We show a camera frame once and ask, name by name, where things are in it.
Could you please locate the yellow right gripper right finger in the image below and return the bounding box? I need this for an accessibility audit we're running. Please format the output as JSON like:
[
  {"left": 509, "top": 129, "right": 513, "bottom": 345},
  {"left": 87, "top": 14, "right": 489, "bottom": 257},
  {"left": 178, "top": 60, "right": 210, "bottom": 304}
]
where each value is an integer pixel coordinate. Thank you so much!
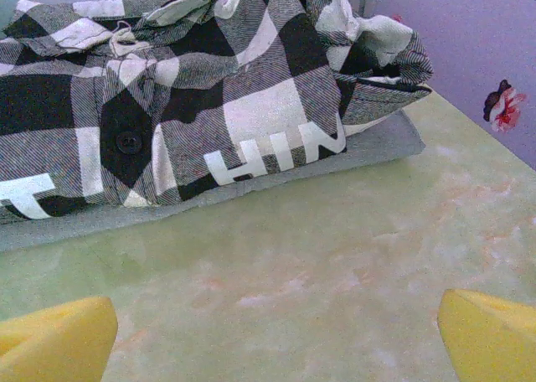
[{"left": 437, "top": 288, "right": 536, "bottom": 382}]

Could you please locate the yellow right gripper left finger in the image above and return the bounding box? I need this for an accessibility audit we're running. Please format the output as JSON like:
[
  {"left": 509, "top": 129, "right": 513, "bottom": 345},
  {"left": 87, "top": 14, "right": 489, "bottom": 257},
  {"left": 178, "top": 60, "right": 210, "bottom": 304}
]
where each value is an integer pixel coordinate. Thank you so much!
[{"left": 0, "top": 296, "right": 119, "bottom": 382}]

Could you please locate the grey folded shirt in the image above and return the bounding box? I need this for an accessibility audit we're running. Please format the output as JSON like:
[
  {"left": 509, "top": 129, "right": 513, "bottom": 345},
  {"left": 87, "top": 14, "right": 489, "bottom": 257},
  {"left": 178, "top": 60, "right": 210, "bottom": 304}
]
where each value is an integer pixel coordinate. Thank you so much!
[{"left": 0, "top": 109, "right": 426, "bottom": 253}]

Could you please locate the black white plaid shirt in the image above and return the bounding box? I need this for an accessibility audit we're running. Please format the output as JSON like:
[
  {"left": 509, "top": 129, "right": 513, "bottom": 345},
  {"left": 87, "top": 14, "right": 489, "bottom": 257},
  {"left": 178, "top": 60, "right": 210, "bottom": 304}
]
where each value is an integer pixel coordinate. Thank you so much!
[{"left": 0, "top": 0, "right": 435, "bottom": 220}]

